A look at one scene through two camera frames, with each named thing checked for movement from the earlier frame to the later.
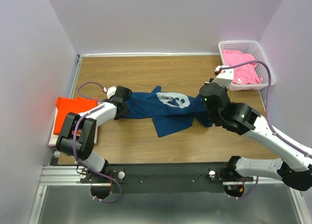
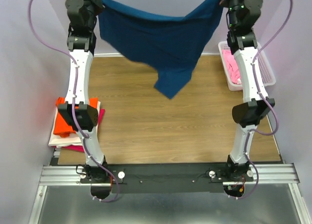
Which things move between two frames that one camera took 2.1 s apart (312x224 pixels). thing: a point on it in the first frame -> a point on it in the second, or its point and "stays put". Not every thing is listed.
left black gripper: x=126 y=112 -> x=94 y=0
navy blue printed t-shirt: x=170 y=112 -> x=172 y=45
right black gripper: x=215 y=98 -> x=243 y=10
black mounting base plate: x=165 y=178 stays put
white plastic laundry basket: x=249 y=47 stays put
